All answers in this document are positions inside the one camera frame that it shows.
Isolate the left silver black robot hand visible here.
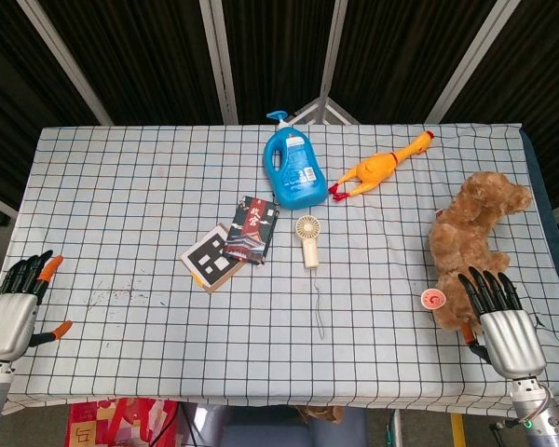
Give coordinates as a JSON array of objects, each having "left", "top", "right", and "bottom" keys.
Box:
[{"left": 0, "top": 250, "right": 74, "bottom": 362}]

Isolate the blue grey chair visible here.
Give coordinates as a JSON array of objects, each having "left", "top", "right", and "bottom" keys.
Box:
[{"left": 196, "top": 403, "right": 369, "bottom": 447}]

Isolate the thin grey cable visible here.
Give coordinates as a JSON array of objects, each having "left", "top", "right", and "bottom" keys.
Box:
[{"left": 311, "top": 267, "right": 327, "bottom": 340}]

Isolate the white metal frame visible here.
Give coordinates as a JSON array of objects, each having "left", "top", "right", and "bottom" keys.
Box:
[{"left": 292, "top": 95, "right": 361, "bottom": 125}]

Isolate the dark illustrated card box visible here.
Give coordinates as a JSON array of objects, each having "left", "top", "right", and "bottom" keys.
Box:
[{"left": 223, "top": 195, "right": 280, "bottom": 267}]

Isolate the yellow rubber chicken toy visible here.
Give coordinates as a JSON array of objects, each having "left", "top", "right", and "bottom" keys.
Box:
[{"left": 327, "top": 129, "right": 436, "bottom": 202}]

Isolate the red patterned bag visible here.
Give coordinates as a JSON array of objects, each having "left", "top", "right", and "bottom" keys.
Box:
[{"left": 63, "top": 397, "right": 180, "bottom": 447}]

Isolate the blue detergent bottle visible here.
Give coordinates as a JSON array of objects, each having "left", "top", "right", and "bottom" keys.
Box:
[{"left": 263, "top": 110, "right": 329, "bottom": 211}]

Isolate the cream handheld fan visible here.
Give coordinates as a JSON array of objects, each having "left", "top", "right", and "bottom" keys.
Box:
[{"left": 294, "top": 214, "right": 321, "bottom": 269}]

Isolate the brown plush dog toy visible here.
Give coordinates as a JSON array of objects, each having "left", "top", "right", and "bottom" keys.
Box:
[{"left": 428, "top": 170, "right": 534, "bottom": 332}]

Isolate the round pink hang tag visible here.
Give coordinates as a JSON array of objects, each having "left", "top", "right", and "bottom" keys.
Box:
[{"left": 421, "top": 288, "right": 449, "bottom": 312}]

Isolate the black white marker card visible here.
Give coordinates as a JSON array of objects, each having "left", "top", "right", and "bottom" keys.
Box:
[{"left": 180, "top": 223, "right": 248, "bottom": 296}]

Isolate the checkered white tablecloth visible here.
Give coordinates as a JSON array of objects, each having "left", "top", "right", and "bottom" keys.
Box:
[{"left": 0, "top": 122, "right": 559, "bottom": 417}]

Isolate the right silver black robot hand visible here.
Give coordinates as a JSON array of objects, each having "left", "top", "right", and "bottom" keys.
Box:
[{"left": 457, "top": 266, "right": 548, "bottom": 379}]

